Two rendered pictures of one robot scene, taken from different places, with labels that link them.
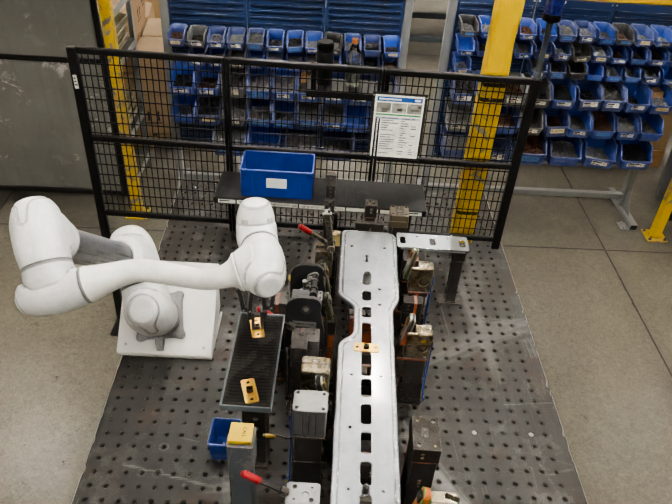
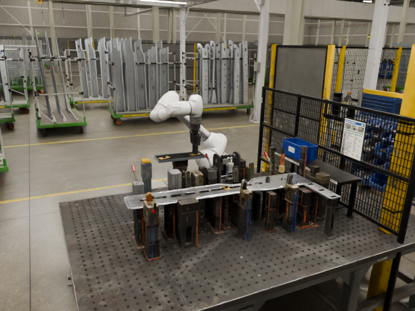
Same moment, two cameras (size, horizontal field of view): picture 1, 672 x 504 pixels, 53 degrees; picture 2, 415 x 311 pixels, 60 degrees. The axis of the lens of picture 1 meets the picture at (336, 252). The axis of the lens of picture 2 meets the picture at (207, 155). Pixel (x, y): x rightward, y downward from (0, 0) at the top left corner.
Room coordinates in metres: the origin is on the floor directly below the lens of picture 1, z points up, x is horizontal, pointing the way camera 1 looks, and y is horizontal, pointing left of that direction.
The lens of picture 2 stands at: (0.53, -2.23, 1.97)
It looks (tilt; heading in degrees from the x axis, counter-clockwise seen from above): 17 degrees down; 67
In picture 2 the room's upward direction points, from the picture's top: 1 degrees clockwise
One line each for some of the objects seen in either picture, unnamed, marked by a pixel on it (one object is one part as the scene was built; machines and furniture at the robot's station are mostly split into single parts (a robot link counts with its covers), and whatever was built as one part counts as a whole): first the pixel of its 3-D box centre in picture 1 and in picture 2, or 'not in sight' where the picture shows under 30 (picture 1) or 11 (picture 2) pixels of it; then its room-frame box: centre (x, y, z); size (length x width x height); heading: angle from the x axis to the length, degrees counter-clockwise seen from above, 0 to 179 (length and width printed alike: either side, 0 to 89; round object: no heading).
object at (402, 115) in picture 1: (396, 126); (353, 139); (2.60, -0.22, 1.30); 0.23 x 0.02 x 0.31; 90
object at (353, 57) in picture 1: (353, 62); (347, 104); (2.69, -0.02, 1.53); 0.06 x 0.06 x 0.20
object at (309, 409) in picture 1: (307, 445); (174, 197); (1.25, 0.04, 0.90); 0.13 x 0.10 x 0.41; 90
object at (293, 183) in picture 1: (278, 174); (298, 149); (2.48, 0.27, 1.10); 0.30 x 0.17 x 0.13; 91
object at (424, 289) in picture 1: (416, 299); (289, 207); (1.99, -0.33, 0.87); 0.12 x 0.09 x 0.35; 90
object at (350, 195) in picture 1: (321, 193); (311, 163); (2.48, 0.08, 1.02); 0.90 x 0.22 x 0.03; 90
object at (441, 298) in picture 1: (454, 273); (330, 216); (2.20, -0.50, 0.84); 0.11 x 0.06 x 0.29; 90
